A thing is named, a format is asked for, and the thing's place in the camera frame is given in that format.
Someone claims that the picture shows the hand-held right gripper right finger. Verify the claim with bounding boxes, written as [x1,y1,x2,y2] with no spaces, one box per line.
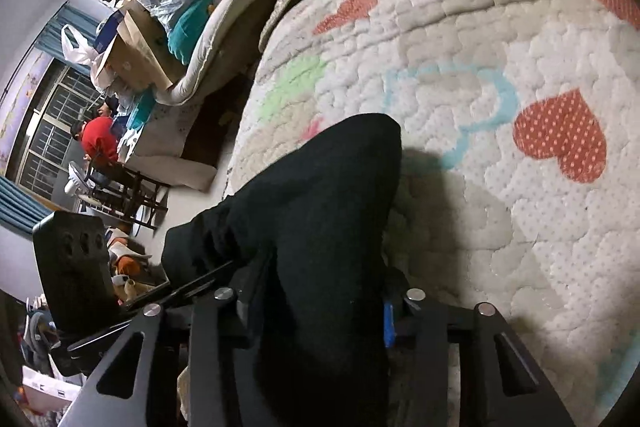
[382,289,576,427]

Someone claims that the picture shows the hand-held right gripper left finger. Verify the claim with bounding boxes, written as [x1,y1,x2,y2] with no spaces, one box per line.
[57,289,251,427]

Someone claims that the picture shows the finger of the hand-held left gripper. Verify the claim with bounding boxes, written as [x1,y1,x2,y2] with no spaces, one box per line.
[120,259,236,310]

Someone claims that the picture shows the black pants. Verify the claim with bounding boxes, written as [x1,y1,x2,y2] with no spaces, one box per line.
[161,113,403,427]

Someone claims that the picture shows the blue curtain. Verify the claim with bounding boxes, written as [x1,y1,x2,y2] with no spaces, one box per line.
[37,4,101,62]
[0,177,53,238]

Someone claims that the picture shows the white fan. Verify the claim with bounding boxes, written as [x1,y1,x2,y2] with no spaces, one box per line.
[65,162,101,212]

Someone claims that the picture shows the dark wooden chair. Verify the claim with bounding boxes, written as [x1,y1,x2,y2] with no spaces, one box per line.
[85,157,168,230]

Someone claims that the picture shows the window with metal grille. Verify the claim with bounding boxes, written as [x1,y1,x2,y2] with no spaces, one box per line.
[5,62,108,202]

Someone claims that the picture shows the white patterned low mattress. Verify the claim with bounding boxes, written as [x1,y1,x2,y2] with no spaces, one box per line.
[117,92,221,190]

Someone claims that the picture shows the teal packet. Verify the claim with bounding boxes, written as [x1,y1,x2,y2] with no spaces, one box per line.
[127,92,156,130]

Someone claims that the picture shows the brown cardboard box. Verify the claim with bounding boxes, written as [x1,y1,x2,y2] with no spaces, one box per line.
[92,7,176,92]

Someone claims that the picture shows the white plastic bag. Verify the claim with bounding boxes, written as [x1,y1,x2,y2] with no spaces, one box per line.
[61,24,108,68]

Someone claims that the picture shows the blue box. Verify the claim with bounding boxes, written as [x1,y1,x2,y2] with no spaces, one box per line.
[95,9,126,52]

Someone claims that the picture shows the cardboard boxes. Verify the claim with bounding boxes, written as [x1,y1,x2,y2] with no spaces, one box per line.
[115,9,173,90]

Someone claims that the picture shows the beige folded mattress pad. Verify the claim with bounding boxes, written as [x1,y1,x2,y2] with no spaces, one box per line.
[170,0,286,105]

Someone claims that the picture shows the teal cloth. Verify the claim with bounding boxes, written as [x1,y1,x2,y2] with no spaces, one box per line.
[167,0,226,65]

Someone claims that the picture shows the white quilted heart bedspread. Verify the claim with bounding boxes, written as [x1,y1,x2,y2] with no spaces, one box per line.
[222,0,640,427]

